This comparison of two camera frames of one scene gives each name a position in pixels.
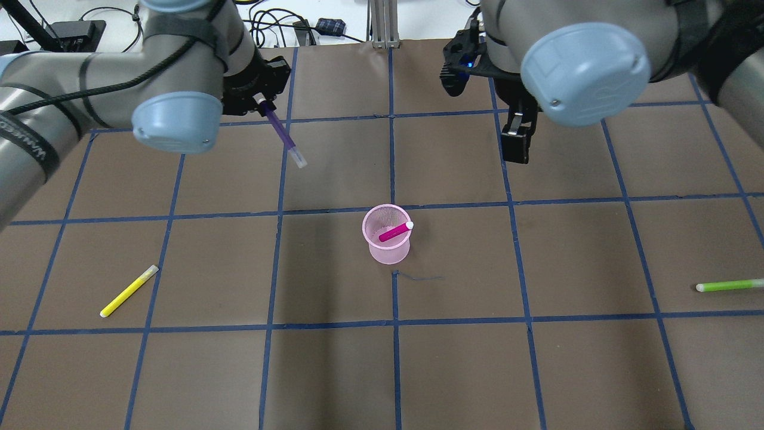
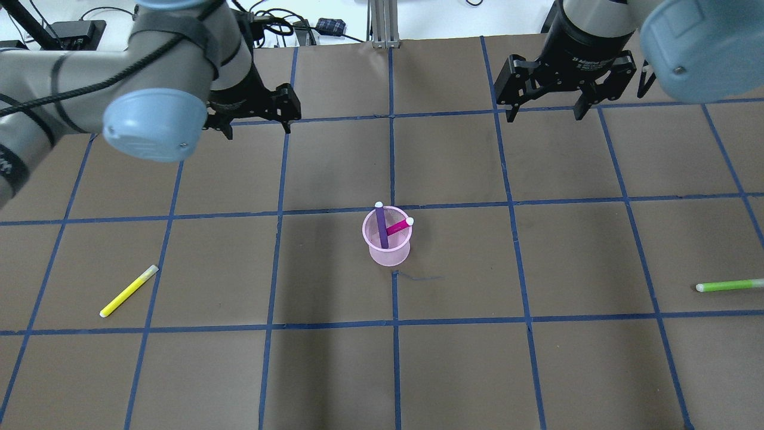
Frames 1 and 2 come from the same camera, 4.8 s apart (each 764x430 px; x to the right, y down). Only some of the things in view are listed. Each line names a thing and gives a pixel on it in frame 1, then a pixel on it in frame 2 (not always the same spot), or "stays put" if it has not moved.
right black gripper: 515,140 -> 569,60
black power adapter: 330,27 stays put
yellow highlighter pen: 122,297 stays put
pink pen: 391,233 stays put
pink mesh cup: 379,219 stays put
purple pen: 279,128 -> 381,224
